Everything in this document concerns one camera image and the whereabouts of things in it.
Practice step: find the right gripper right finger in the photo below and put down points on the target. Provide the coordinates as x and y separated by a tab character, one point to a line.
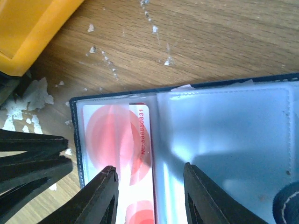
207	203

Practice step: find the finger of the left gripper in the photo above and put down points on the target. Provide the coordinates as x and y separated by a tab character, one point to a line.
20	183
31	146

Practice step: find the navy blue card holder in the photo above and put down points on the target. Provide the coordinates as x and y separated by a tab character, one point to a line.
243	134

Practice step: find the orange bin with cards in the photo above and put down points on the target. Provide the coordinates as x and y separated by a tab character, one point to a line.
26	27

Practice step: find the red circle white card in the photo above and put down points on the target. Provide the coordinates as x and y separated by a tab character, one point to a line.
120	136

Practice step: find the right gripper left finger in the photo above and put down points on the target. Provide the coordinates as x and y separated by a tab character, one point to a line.
96	203

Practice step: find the black bin with red cards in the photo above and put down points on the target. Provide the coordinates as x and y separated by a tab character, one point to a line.
13	86

